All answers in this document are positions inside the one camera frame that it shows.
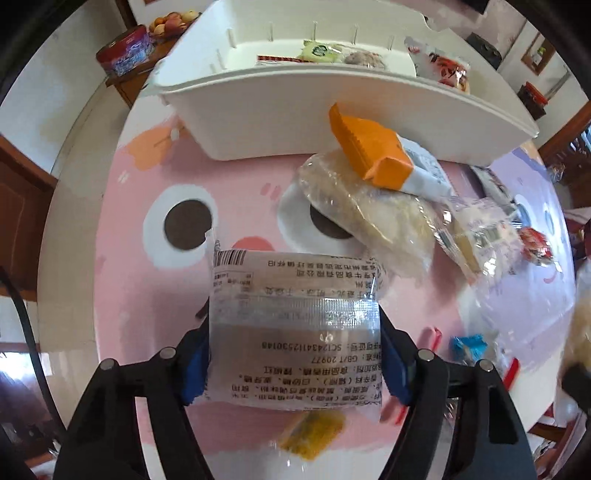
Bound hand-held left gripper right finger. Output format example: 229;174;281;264
376;313;546;480

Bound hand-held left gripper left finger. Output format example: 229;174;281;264
53;320;215;480

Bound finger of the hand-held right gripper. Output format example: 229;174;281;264
561;360;591;402

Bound blue snack packet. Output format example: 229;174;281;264
450;335;490;361

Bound cream yellow snack packet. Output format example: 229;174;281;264
277;411;347;460

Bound clear grey cake packet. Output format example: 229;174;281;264
205;228;386;423

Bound red candy packet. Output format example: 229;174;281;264
517;226;561;268

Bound clear bun packet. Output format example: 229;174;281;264
295;150;439;282

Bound clear barcode snack packet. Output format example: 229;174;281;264
434;196;522;278

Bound white plastic bin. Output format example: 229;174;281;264
150;0;541;167

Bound large red white snack packet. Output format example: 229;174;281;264
404;37;472;95

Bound red-topped mixed nut packet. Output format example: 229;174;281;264
256;50;386;71

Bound green snack packet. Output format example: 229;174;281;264
295;39;345;63

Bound cartoon printed tablecloth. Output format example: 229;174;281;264
44;69;578;480

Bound orange white snack packet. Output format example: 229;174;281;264
329;102;455;201

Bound wooden door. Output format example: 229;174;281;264
0;134;58;301

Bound tall red-lidded jar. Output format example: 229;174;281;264
517;80;550;121

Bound red round tin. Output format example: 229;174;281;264
95;25;155;77

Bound dark brown stacked pot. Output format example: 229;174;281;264
466;32;502;70

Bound fruit bowl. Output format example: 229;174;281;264
148;9;201;38

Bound black cable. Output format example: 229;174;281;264
0;268;63;418

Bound wooden doorway frame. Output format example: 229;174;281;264
538;104;591;185

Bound wooden framed wall niche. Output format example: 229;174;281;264
522;32;557;75

